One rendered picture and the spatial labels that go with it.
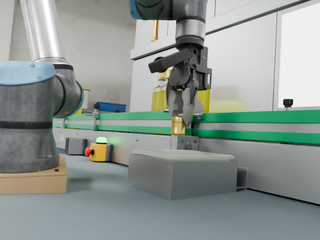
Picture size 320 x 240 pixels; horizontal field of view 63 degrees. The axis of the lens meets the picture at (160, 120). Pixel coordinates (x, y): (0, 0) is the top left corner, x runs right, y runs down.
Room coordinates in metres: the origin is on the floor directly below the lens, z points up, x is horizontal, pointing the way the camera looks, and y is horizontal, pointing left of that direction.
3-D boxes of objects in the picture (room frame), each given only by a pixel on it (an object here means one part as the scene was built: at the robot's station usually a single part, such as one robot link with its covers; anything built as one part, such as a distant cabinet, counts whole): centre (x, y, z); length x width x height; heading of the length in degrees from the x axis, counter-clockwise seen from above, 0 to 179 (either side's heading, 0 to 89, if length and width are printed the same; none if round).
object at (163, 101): (1.08, -0.03, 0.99); 0.06 x 0.06 x 0.21; 38
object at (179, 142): (0.84, -0.09, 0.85); 0.09 x 0.04 x 0.07; 128
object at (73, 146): (1.34, 0.42, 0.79); 0.08 x 0.08 x 0.08; 38
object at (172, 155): (0.67, -0.07, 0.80); 0.22 x 0.17 x 0.09; 128
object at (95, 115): (1.27, 0.33, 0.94); 0.07 x 0.04 x 0.13; 128
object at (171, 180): (0.69, -0.09, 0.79); 0.27 x 0.17 x 0.08; 128
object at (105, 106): (3.32, 0.64, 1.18); 0.36 x 0.25 x 0.12; 111
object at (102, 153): (1.12, 0.24, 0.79); 0.07 x 0.07 x 0.07; 38
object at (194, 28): (0.65, -0.06, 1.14); 0.08 x 0.08 x 0.05
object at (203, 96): (0.95, -0.14, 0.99); 0.06 x 0.06 x 0.21; 38
